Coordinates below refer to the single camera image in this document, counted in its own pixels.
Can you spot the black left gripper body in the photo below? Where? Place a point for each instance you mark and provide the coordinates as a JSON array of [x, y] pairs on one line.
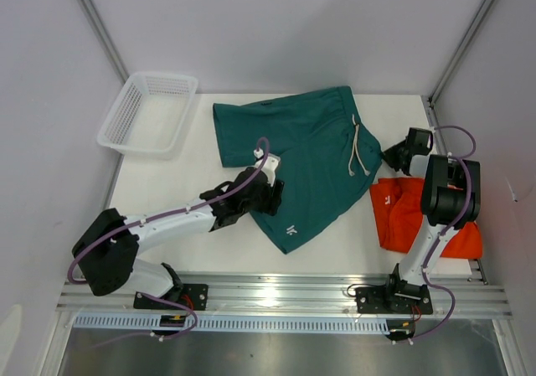
[[261, 204]]

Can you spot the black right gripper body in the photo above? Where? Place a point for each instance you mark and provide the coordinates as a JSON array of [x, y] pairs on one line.
[[394, 154]]

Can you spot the orange shorts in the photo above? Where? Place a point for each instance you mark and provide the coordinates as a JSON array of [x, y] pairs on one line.
[[396, 205]]

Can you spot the green shorts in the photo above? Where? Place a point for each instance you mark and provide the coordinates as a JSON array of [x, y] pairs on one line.
[[329, 158]]

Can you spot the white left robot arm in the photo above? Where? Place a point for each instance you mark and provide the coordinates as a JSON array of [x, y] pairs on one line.
[[106, 257]]

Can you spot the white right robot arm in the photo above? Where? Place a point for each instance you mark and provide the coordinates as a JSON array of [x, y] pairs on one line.
[[450, 199]]

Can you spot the white plastic basket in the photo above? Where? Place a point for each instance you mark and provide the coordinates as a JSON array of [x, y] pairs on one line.
[[149, 116]]

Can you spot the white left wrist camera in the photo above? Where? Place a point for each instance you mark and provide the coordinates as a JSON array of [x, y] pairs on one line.
[[265, 167]]

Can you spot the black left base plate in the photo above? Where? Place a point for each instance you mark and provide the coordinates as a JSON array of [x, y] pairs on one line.
[[193, 296]]

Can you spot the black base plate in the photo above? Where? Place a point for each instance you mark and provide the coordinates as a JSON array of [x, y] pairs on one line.
[[193, 296], [390, 300]]

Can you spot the white slotted cable duct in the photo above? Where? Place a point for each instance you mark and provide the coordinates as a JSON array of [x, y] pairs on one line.
[[225, 323]]

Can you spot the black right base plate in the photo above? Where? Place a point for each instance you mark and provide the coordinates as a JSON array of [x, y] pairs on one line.
[[390, 300]]

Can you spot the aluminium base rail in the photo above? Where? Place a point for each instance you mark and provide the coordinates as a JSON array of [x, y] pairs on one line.
[[325, 295]]

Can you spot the aluminium corner post right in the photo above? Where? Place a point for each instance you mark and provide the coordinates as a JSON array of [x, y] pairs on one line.
[[478, 19]]

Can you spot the aluminium corner post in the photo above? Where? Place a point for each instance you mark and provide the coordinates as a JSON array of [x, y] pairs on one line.
[[478, 19], [98, 26]]

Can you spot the aluminium corner post left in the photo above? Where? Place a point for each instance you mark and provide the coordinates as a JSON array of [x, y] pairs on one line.
[[98, 26]]

